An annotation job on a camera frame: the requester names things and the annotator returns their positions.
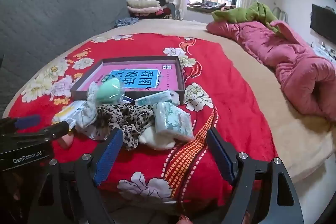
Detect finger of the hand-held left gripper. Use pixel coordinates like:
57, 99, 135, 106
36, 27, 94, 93
0, 114, 42, 133
0, 121, 71, 147

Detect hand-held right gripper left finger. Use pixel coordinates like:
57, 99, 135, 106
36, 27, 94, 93
37, 128, 124, 224

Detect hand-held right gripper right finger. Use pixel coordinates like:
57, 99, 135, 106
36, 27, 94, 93
207, 128, 305, 224

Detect yellow white packet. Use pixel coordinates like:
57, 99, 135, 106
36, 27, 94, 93
52, 101, 87, 128

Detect leopard print cloth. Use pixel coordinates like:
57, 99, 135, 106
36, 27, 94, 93
93, 103, 155, 150

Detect cream plush toy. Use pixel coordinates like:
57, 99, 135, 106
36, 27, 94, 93
139, 126, 177, 150

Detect clear packet of makeup sponges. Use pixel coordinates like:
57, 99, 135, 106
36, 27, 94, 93
88, 80, 126, 106

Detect brown cardboard box tray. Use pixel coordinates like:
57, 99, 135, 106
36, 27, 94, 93
70, 56, 186, 105

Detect person's left hand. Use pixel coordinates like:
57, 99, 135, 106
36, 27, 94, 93
1, 171, 47, 222

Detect white floral cloth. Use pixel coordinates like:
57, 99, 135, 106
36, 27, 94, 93
76, 82, 101, 136

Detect teal floral tissue pack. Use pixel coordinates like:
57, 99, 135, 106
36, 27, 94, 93
153, 102, 195, 142

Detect beige bed sheet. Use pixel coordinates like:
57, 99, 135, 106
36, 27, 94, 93
3, 18, 336, 184

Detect red floral blanket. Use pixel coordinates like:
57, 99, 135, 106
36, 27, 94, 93
8, 33, 279, 210

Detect white teal tissue pack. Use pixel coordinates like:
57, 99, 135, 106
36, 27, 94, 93
134, 90, 180, 107

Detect pink book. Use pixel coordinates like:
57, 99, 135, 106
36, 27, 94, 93
79, 61, 180, 91

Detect grey quilted headboard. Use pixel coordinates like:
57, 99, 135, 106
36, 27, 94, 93
0, 0, 132, 114

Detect pink quilt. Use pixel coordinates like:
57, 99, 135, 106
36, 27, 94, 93
206, 20, 336, 122

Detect blue patterned cloth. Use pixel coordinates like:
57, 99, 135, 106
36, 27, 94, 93
114, 17, 139, 28

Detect green blanket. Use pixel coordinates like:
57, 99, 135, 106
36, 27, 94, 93
211, 1, 282, 34

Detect pink folded blanket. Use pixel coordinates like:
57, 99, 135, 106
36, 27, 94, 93
128, 6, 163, 15

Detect cluttered side table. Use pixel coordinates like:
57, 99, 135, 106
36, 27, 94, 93
311, 42, 336, 63

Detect dark patterned cloth pile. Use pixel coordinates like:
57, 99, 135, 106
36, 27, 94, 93
188, 2, 237, 12

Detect cream folded blanket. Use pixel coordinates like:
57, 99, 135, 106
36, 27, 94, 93
127, 0, 161, 9

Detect dark red folded cloth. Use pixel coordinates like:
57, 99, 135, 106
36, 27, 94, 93
131, 9, 174, 20

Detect black television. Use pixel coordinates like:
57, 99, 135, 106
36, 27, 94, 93
310, 4, 336, 42

